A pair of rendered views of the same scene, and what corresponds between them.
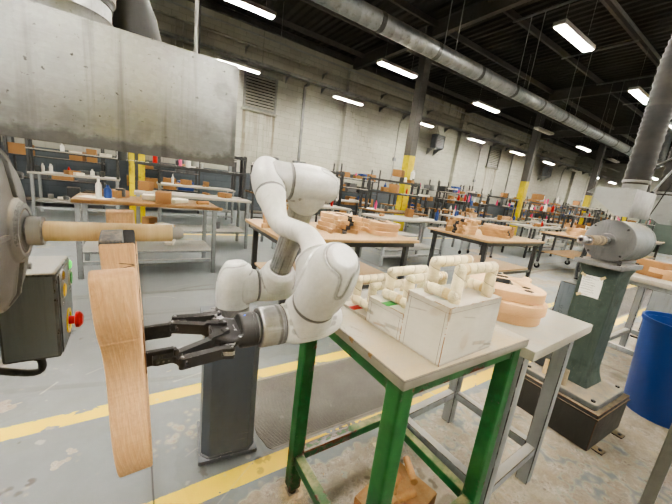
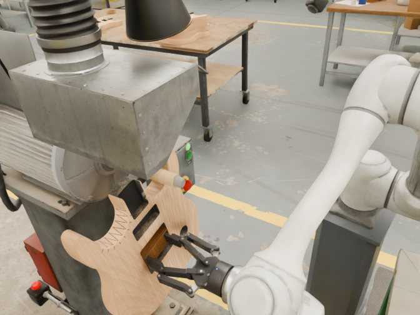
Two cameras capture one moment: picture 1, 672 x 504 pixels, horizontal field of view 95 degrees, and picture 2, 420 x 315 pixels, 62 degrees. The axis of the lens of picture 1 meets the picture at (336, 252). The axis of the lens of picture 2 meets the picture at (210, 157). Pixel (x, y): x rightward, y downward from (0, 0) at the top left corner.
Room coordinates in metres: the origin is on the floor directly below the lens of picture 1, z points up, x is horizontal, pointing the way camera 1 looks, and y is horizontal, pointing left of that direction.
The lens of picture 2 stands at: (0.41, -0.29, 1.73)
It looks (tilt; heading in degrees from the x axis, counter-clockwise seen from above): 34 degrees down; 67
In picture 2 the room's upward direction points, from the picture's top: 3 degrees counter-clockwise
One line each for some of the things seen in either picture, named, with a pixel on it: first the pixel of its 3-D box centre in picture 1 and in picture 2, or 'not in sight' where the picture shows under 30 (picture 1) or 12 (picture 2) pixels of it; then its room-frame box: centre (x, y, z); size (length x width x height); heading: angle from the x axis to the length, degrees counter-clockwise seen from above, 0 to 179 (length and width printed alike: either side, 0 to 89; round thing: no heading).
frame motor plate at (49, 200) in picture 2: not in sight; (58, 173); (0.31, 0.71, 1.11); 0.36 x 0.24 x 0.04; 124
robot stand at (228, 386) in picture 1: (228, 379); (342, 262); (1.38, 0.46, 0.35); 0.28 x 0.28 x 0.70; 26
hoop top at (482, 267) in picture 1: (477, 268); not in sight; (0.86, -0.41, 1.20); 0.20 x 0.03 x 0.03; 127
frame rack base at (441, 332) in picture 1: (450, 319); not in sight; (0.90, -0.38, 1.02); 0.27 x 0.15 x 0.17; 128
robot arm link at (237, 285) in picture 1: (236, 283); (367, 178); (1.39, 0.45, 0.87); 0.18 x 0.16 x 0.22; 118
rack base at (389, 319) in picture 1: (410, 311); not in sight; (1.02, -0.29, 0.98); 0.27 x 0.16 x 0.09; 128
